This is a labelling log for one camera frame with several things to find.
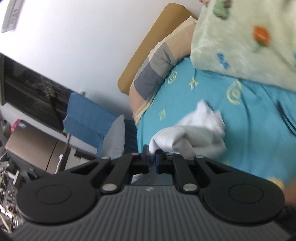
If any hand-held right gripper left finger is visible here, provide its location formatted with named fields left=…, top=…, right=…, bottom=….
left=69, top=145, right=154, bottom=194

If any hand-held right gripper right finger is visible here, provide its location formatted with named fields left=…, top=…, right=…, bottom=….
left=155, top=149, right=232, bottom=194

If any white shirt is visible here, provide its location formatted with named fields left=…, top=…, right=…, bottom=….
left=132, top=100, right=227, bottom=186

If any grey seat cushion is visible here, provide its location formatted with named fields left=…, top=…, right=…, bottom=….
left=102, top=114, right=126, bottom=159

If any blue chair cushion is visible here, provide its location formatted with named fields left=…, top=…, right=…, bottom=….
left=63, top=92, right=138, bottom=158

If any patchwork pillow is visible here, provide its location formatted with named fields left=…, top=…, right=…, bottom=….
left=129, top=16, right=199, bottom=124

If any teal printed bed sheet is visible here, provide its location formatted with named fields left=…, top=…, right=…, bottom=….
left=136, top=54, right=296, bottom=193

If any bronze refrigerator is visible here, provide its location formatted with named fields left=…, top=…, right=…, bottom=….
left=5, top=126, right=68, bottom=174

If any mustard yellow headboard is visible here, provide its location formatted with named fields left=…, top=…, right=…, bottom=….
left=117, top=3, right=199, bottom=96

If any pink box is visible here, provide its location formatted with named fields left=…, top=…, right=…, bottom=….
left=11, top=119, right=26, bottom=131

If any pile of small clutter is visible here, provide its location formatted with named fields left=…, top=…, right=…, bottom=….
left=0, top=160, right=26, bottom=232

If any green printed fleece blanket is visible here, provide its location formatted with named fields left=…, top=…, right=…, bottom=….
left=190, top=0, right=296, bottom=93

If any white air conditioner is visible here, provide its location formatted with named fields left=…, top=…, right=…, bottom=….
left=0, top=0, right=23, bottom=33

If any black cable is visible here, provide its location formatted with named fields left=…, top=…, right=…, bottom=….
left=276, top=101, right=296, bottom=135

